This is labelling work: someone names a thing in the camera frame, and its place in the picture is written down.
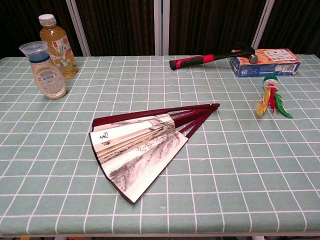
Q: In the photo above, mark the paper folding fan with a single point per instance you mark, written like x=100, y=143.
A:
x=140, y=150

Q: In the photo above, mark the green white checked tablecloth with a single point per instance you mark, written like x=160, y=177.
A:
x=225, y=162

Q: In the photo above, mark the colourful feather shuttlecock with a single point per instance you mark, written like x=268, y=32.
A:
x=271, y=92

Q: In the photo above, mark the cream dressing bottle blue cap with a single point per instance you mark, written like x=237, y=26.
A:
x=48, y=80

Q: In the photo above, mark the yellow tea bottle white cap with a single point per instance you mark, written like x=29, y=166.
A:
x=61, y=53

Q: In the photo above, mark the blue orange cardboard box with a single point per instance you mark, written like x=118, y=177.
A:
x=272, y=66

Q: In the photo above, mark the white partition frame post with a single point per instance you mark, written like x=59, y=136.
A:
x=161, y=27
x=78, y=27
x=262, y=25

